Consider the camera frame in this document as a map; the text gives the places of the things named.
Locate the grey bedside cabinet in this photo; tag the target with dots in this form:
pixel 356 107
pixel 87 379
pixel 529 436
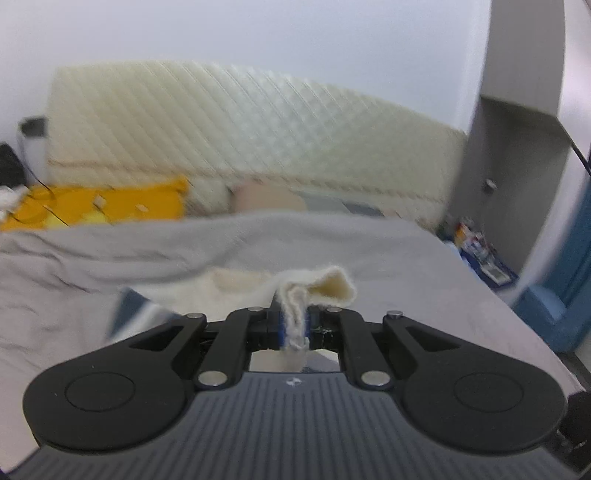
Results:
pixel 503 161

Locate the white fleece garment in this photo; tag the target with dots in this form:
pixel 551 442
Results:
pixel 295 300

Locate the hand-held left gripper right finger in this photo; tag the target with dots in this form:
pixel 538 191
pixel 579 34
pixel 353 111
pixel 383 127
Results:
pixel 310 328

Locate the blue padded chair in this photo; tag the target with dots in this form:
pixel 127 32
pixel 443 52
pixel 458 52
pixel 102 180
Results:
pixel 554 304

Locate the cream quilted headboard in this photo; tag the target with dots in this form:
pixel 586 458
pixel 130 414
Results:
pixel 231 120

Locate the white crumpled cloth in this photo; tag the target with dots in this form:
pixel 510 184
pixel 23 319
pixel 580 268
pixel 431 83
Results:
pixel 9 201

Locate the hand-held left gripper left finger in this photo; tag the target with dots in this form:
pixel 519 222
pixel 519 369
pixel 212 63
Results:
pixel 278 328

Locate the black bag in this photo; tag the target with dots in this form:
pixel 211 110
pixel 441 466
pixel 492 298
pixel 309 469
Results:
pixel 10 166

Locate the pink pillow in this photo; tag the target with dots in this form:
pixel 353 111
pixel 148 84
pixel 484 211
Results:
pixel 263 198

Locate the yellow pillow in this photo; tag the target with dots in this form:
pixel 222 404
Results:
pixel 129 203

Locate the blue covered nightstand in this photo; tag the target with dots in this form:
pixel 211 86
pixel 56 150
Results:
pixel 485 263

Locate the grey blanket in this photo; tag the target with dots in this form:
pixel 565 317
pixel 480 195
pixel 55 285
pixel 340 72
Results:
pixel 369 249

